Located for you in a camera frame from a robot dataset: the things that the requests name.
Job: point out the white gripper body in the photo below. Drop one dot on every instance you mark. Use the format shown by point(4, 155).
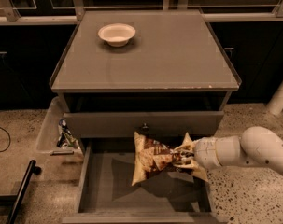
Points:
point(205, 154)

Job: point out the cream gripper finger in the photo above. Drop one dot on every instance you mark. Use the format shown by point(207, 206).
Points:
point(187, 145)
point(195, 170)

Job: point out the brown chip bag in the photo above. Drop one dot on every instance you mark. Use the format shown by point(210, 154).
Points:
point(153, 157)

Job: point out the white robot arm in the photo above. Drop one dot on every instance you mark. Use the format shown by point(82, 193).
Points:
point(256, 147)

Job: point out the brass drawer knob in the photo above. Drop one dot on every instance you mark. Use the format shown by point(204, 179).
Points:
point(145, 127)

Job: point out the grey drawer cabinet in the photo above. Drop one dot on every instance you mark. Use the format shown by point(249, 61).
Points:
point(173, 63)

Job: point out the grey open middle drawer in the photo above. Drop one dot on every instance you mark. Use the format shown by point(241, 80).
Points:
point(106, 194)

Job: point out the grey top drawer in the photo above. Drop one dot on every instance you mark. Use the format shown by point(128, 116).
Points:
point(124, 124)

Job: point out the snack wrapper in bin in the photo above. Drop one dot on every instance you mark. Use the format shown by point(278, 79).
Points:
point(66, 139)

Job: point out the white paper bowl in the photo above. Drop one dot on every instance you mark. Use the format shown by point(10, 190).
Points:
point(117, 34)

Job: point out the clear plastic bin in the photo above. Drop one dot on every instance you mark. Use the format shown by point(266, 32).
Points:
point(49, 134)

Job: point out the black metal bar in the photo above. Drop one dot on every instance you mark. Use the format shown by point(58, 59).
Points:
point(32, 169)

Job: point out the metal railing frame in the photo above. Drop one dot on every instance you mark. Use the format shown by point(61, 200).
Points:
point(48, 12)

